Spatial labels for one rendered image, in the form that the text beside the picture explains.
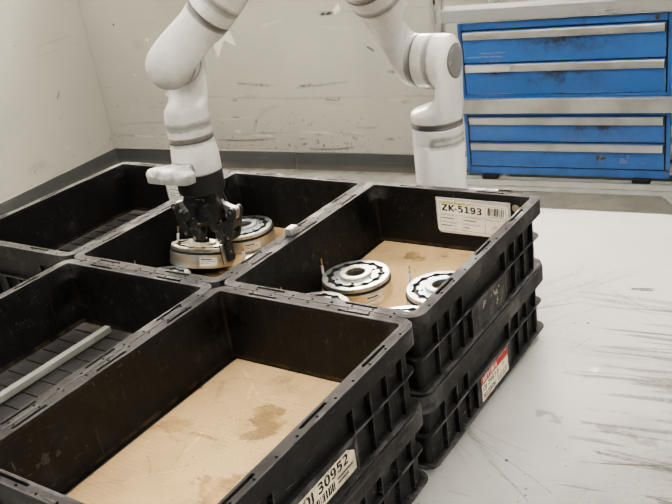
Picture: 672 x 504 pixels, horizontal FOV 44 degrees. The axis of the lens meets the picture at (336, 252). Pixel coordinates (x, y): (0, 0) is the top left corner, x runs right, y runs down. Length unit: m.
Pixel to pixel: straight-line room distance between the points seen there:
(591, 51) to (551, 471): 2.09
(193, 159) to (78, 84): 3.90
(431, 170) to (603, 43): 1.57
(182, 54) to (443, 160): 0.51
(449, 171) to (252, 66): 3.16
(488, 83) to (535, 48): 0.21
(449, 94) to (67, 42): 3.87
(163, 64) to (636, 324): 0.82
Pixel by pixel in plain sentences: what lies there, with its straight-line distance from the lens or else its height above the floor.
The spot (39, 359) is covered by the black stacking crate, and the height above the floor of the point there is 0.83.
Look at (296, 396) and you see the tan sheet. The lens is 1.03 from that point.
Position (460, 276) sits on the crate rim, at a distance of 1.04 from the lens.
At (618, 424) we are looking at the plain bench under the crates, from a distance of 1.17.
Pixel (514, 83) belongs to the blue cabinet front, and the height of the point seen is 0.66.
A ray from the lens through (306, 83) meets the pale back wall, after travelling 4.44.
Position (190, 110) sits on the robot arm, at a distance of 1.29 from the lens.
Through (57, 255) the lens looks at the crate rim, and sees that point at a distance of 1.35.
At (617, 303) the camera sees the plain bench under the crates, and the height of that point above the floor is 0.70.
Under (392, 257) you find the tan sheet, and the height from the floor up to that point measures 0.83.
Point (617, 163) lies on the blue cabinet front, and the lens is 3.10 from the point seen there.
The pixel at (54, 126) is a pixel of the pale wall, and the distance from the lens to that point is 5.04.
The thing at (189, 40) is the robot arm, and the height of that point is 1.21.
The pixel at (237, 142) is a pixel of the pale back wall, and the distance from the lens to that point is 4.79.
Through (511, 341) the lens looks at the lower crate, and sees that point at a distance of 1.26.
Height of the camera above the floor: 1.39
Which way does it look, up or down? 23 degrees down
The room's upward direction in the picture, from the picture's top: 8 degrees counter-clockwise
